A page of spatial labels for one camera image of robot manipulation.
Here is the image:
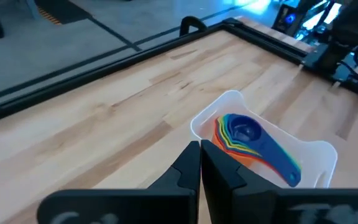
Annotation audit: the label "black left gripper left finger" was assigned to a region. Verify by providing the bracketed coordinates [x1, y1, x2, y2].
[37, 140, 201, 224]

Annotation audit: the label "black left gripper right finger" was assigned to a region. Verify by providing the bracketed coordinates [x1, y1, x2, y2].
[201, 139, 358, 224]

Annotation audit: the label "small dark blue measuring cup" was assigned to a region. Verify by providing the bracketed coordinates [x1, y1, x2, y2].
[227, 113, 302, 189]

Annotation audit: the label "green yellow measuring cups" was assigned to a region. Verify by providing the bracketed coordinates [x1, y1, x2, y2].
[217, 115, 264, 156]

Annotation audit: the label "orange measuring cup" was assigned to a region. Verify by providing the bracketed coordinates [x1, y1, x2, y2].
[212, 116, 279, 175]

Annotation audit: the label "green measuring cup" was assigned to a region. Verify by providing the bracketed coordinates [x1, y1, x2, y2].
[219, 114, 301, 166]

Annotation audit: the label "white plastic basket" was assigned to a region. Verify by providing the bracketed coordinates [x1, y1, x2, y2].
[190, 90, 339, 189]

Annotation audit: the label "black box with blue light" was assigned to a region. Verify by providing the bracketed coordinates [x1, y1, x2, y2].
[272, 2, 306, 37]

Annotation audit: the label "black hazard-striped floor mat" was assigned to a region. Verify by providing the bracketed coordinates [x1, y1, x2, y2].
[34, 0, 93, 26]

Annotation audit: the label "black aluminium table frame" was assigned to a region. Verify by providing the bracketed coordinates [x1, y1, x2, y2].
[0, 17, 358, 127]

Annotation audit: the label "black arched cable loop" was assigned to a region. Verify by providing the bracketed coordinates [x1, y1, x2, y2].
[178, 16, 208, 37]

